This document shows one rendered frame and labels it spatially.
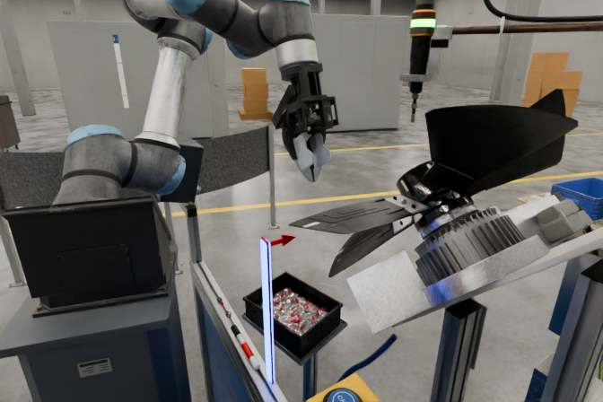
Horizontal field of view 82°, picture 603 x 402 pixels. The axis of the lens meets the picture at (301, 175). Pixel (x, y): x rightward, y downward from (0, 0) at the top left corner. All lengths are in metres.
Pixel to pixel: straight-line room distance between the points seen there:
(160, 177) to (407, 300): 0.66
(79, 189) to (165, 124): 0.27
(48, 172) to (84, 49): 4.54
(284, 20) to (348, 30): 6.51
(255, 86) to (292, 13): 8.21
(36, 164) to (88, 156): 1.81
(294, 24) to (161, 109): 0.47
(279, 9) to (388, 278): 0.60
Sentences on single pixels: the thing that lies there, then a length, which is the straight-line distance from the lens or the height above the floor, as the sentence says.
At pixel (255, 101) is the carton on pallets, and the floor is 0.44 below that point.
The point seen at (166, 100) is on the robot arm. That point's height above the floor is 1.39.
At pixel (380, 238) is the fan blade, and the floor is 1.05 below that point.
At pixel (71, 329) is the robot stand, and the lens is 0.85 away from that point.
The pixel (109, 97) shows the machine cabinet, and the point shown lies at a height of 0.84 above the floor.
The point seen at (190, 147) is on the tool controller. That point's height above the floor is 1.23.
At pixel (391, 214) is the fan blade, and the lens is 0.74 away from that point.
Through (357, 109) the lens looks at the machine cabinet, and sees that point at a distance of 7.31.
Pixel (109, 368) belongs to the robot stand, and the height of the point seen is 0.90.
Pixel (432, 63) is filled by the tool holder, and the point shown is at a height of 1.49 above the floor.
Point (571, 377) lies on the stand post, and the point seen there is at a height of 0.95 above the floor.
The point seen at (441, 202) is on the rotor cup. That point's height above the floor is 1.19.
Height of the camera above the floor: 1.50
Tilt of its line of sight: 19 degrees down
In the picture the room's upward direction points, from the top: straight up
